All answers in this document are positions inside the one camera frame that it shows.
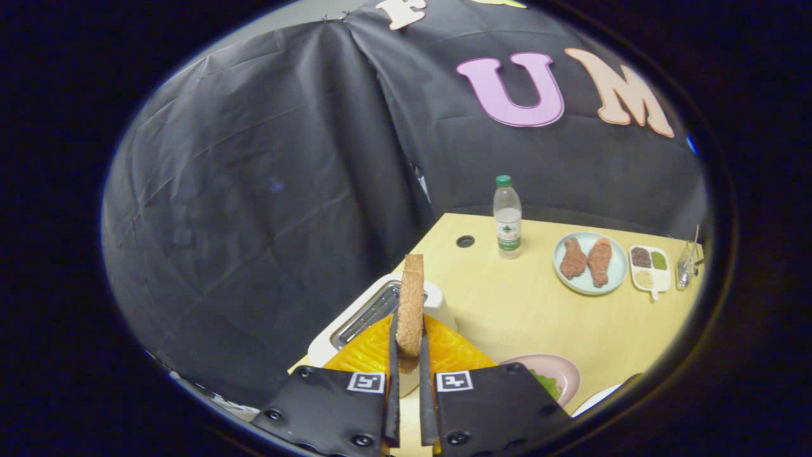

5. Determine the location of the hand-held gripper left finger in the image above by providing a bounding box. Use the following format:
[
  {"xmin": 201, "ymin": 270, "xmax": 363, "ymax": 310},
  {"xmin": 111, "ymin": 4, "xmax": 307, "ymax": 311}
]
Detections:
[{"xmin": 249, "ymin": 310, "xmax": 403, "ymax": 457}]

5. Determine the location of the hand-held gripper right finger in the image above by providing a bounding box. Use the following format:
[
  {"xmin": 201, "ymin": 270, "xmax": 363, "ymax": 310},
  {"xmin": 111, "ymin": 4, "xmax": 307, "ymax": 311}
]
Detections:
[{"xmin": 417, "ymin": 314, "xmax": 573, "ymax": 457}]

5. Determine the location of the brown crust bread slice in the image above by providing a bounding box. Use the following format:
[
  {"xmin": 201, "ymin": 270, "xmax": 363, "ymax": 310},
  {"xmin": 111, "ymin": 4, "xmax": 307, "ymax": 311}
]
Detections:
[{"xmin": 395, "ymin": 254, "xmax": 426, "ymax": 358}]

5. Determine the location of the green lettuce leaf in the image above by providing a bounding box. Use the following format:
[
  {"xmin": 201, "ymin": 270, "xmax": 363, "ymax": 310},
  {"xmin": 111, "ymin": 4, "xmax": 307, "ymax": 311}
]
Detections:
[{"xmin": 532, "ymin": 370, "xmax": 560, "ymax": 401}]

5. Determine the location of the white toaster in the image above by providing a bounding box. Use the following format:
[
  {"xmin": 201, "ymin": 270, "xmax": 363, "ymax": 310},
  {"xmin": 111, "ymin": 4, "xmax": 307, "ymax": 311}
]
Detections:
[{"xmin": 308, "ymin": 273, "xmax": 459, "ymax": 397}]

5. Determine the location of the pink plate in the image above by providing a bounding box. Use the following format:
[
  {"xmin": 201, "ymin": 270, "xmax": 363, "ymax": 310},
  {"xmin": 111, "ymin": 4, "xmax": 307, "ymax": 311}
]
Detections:
[{"xmin": 499, "ymin": 353, "xmax": 582, "ymax": 408}]

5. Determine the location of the white plate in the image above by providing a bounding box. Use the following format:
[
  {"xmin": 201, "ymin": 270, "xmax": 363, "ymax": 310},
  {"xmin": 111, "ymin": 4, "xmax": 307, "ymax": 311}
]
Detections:
[{"xmin": 571, "ymin": 383, "xmax": 625, "ymax": 418}]

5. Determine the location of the clear water bottle green cap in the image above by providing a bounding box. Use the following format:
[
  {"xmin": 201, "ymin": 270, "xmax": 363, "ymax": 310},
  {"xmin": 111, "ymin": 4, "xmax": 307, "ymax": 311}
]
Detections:
[{"xmin": 493, "ymin": 175, "xmax": 523, "ymax": 260}]

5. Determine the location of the brown meat piece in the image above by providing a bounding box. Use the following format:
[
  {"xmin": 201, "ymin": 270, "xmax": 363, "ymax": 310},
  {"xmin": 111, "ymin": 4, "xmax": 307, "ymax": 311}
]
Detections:
[
  {"xmin": 587, "ymin": 237, "xmax": 614, "ymax": 288},
  {"xmin": 560, "ymin": 237, "xmax": 589, "ymax": 281}
]

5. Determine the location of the light blue plate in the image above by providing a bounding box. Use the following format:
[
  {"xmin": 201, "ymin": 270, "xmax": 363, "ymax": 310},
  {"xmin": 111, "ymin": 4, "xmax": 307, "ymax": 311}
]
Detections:
[{"xmin": 553, "ymin": 231, "xmax": 629, "ymax": 296}]

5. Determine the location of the white divided seasoning dish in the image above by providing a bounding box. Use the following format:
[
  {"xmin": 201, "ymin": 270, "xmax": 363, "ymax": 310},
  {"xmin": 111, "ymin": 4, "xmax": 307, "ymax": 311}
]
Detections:
[{"xmin": 629, "ymin": 244, "xmax": 672, "ymax": 301}]

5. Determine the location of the clear glass utensil holder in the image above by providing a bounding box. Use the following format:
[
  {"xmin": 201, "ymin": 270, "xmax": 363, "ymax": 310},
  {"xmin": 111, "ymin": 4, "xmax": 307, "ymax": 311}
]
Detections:
[{"xmin": 675, "ymin": 241, "xmax": 698, "ymax": 291}]

